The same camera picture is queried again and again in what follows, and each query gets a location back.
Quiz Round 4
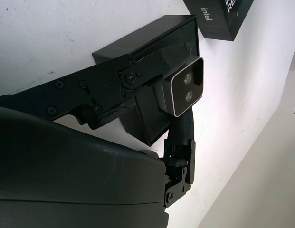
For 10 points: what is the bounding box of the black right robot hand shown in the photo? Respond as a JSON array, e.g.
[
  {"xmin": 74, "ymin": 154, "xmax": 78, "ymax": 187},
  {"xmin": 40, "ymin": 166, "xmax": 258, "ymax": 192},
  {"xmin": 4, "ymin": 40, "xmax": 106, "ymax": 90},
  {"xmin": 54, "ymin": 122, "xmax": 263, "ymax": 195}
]
[{"xmin": 0, "ymin": 46, "xmax": 196, "ymax": 228}]

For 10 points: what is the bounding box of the small silver depth camera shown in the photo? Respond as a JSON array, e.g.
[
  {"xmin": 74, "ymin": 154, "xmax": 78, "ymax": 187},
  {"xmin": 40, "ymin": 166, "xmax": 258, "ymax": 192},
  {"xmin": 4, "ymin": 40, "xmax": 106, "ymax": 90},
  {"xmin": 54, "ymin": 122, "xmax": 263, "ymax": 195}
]
[{"xmin": 161, "ymin": 56, "xmax": 205, "ymax": 117}]

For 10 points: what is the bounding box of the black RealSense box lid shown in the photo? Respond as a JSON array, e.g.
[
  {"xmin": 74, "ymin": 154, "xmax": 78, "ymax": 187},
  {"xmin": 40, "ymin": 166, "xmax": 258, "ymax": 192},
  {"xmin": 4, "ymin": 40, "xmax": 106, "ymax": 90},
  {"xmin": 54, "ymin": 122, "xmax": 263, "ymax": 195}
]
[{"xmin": 182, "ymin": 0, "xmax": 255, "ymax": 42}]

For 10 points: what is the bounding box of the black camera box base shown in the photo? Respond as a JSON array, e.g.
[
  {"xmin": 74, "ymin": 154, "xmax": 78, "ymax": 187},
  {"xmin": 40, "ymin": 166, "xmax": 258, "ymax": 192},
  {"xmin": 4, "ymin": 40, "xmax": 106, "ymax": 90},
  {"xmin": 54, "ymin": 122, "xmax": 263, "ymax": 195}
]
[{"xmin": 91, "ymin": 14, "xmax": 200, "ymax": 147}]

